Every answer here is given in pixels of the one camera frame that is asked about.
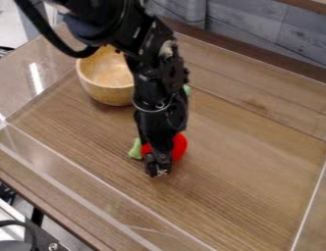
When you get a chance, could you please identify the green rectangular block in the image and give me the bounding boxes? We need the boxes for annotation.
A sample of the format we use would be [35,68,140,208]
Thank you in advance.
[183,84,191,95]

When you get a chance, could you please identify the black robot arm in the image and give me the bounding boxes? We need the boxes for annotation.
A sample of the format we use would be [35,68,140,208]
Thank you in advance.
[14,0,189,177]

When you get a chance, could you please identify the black bracket with bolt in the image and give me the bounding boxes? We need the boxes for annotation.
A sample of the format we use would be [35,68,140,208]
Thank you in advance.
[25,227,70,251]

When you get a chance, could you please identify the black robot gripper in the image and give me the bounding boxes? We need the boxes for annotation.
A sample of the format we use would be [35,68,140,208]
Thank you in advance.
[130,81,191,178]

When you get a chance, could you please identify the red plush fruit green leaf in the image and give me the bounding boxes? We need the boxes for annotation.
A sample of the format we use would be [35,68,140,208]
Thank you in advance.
[128,133,188,162]

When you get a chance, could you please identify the black cable bottom left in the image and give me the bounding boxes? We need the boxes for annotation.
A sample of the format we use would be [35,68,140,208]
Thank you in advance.
[0,220,42,251]

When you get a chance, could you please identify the clear acrylic tray enclosure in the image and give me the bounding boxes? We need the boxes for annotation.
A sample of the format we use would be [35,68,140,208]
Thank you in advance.
[0,24,326,251]

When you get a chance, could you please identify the wooden bowl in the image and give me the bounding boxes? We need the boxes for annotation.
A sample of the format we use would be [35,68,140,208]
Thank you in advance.
[75,45,134,107]

